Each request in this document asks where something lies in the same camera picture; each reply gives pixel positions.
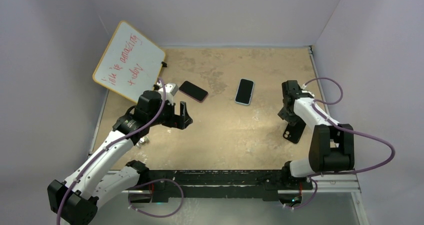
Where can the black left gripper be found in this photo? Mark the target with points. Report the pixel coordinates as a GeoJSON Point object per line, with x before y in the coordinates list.
{"type": "Point", "coordinates": [179, 122]}

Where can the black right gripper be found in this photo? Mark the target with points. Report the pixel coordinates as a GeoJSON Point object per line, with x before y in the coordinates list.
{"type": "Point", "coordinates": [291, 120]}

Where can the black phone case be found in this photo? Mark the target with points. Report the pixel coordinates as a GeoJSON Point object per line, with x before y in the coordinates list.
{"type": "Point", "coordinates": [293, 131]}

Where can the black phone with pink edge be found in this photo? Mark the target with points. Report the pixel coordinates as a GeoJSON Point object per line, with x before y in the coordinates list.
{"type": "Point", "coordinates": [193, 91]}

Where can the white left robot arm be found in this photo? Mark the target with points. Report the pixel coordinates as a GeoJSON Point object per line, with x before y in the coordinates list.
{"type": "Point", "coordinates": [77, 199]}

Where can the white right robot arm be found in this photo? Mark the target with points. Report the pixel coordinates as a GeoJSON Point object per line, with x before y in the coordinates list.
{"type": "Point", "coordinates": [332, 145]}

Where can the grey white small device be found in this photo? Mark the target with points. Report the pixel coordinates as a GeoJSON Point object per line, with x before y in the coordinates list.
{"type": "Point", "coordinates": [142, 141]}

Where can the yellow framed whiteboard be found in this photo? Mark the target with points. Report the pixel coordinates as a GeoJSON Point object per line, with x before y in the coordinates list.
{"type": "Point", "coordinates": [130, 64]}

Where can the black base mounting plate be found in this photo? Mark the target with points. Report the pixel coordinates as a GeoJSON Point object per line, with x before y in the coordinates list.
{"type": "Point", "coordinates": [267, 185]}

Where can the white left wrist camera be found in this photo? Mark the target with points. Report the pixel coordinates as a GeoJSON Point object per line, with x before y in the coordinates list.
{"type": "Point", "coordinates": [170, 90]}

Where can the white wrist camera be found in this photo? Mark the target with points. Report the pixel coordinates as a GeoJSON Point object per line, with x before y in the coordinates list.
{"type": "Point", "coordinates": [306, 92]}
{"type": "Point", "coordinates": [170, 90]}

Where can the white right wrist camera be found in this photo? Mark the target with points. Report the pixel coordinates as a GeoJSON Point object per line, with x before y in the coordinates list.
{"type": "Point", "coordinates": [306, 92]}

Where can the aluminium front rail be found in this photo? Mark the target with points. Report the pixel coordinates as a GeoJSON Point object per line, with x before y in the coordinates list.
{"type": "Point", "coordinates": [334, 183]}

